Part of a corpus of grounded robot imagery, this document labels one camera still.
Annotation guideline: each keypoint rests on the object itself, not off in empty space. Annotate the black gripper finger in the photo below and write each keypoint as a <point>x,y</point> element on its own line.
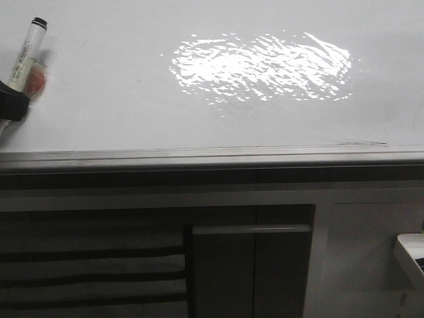
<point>13,104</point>

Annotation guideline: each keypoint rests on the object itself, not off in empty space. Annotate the white whiteboard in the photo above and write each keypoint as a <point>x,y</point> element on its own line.
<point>133,75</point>

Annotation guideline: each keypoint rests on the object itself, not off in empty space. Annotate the white tray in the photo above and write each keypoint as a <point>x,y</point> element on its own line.
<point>408,250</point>

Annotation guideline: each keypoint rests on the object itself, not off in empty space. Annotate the white whiteboard marker black tip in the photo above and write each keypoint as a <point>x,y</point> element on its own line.
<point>29,52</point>

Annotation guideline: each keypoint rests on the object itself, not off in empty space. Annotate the dark chair with slats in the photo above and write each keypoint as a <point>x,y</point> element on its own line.
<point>233,261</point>

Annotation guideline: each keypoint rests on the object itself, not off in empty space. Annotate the grey whiteboard frame rail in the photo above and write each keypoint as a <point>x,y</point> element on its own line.
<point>216,158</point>

